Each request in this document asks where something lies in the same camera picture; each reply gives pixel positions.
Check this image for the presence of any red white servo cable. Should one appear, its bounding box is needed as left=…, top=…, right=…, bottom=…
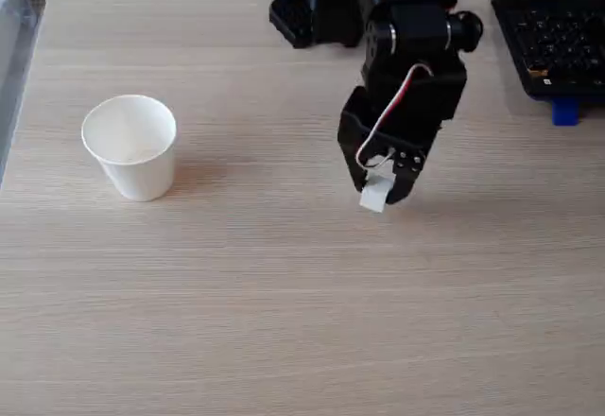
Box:
left=354, top=62, right=435, bottom=170

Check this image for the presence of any white block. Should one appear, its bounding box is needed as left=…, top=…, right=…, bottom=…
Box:
left=358, top=172, right=397, bottom=214

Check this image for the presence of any clear plastic bag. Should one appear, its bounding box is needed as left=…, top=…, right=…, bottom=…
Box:
left=0, top=0, right=47, bottom=152

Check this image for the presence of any blue plastic piece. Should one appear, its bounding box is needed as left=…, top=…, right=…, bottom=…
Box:
left=551, top=97, right=581, bottom=128

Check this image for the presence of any black keyboard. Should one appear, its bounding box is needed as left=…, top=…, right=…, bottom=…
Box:
left=490, top=0, right=605, bottom=104

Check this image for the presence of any white paper cup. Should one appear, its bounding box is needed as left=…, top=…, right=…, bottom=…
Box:
left=80, top=94, right=179, bottom=202

